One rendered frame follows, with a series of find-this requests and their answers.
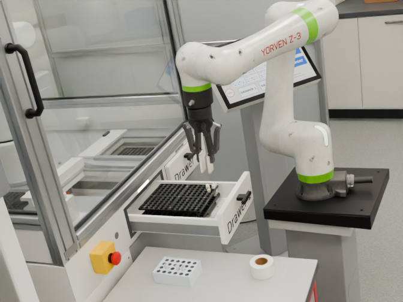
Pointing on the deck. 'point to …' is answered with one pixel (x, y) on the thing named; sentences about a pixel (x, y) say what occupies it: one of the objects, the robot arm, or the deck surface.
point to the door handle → (28, 78)
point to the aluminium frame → (9, 96)
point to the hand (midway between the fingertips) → (205, 162)
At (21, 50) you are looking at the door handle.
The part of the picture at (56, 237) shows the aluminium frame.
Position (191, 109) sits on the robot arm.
